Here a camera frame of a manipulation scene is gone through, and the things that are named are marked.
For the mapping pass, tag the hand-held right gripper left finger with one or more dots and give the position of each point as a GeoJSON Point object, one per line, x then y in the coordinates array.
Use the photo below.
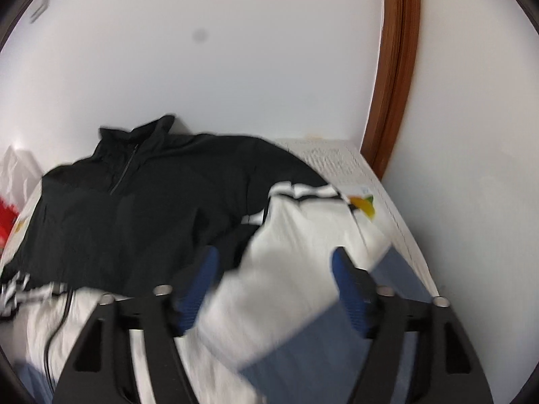
{"type": "Point", "coordinates": [198, 292]}

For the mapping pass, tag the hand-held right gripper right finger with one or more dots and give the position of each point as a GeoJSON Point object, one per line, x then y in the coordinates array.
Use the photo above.
{"type": "Point", "coordinates": [347, 292]}

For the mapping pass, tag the white garment with blue cuffs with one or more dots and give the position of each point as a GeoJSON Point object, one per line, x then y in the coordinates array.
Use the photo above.
{"type": "Point", "coordinates": [286, 261]}

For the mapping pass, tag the black zip jacket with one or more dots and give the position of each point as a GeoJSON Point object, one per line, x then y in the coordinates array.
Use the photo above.
{"type": "Point", "coordinates": [147, 219]}

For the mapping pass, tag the fruit print bed sheet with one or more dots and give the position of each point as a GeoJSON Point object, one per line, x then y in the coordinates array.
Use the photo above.
{"type": "Point", "coordinates": [379, 185]}

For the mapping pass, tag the red bag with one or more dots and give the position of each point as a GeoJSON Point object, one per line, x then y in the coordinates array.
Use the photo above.
{"type": "Point", "coordinates": [6, 219]}

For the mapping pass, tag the white plastic bag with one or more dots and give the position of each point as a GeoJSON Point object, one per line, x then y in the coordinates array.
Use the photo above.
{"type": "Point", "coordinates": [17, 172]}

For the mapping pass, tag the brown wooden door frame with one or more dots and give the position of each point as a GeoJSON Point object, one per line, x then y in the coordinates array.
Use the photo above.
{"type": "Point", "coordinates": [396, 71]}

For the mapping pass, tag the white wall switch plate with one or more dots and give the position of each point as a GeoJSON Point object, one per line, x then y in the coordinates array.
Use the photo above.
{"type": "Point", "coordinates": [40, 8]}

